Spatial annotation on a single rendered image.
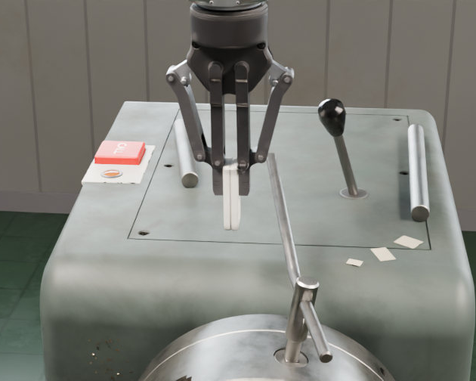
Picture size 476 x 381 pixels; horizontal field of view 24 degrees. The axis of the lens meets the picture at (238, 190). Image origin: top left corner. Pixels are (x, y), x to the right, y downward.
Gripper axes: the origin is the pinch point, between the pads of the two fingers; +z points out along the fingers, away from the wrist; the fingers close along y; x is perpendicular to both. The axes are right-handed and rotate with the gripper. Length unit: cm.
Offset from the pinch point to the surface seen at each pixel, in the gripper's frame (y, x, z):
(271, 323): 4.5, -6.3, 11.6
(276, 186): 4.4, 4.7, 1.1
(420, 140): 22.4, 37.5, 7.9
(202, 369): -1.8, -13.6, 12.7
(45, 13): -94, 283, 55
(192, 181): -7.2, 23.5, 8.8
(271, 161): 3.6, 8.9, -0.1
